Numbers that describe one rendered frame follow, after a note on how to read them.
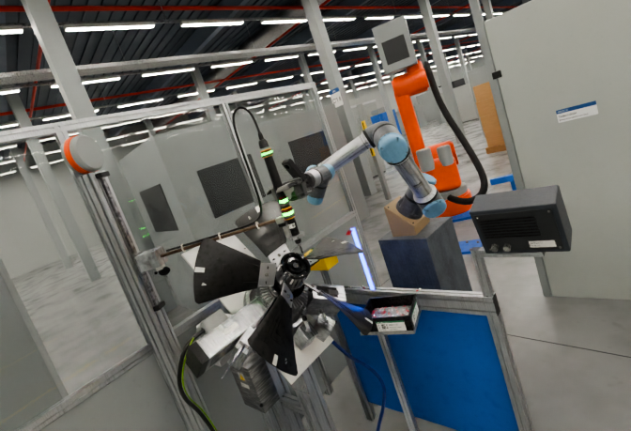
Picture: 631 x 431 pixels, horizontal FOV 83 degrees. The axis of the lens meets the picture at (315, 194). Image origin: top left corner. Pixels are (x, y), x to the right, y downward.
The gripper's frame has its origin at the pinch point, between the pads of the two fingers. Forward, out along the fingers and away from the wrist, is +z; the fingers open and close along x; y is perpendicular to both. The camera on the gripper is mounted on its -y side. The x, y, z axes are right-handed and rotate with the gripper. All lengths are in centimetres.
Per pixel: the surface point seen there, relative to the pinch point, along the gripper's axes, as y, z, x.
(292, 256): 25.9, 4.2, -2.7
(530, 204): 27, -33, -76
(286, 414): 102, 12, 31
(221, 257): 15.5, 25.9, 8.4
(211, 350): 41, 42, 6
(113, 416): 68, 64, 70
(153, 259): 12, 34, 46
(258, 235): 16.5, 2.7, 15.2
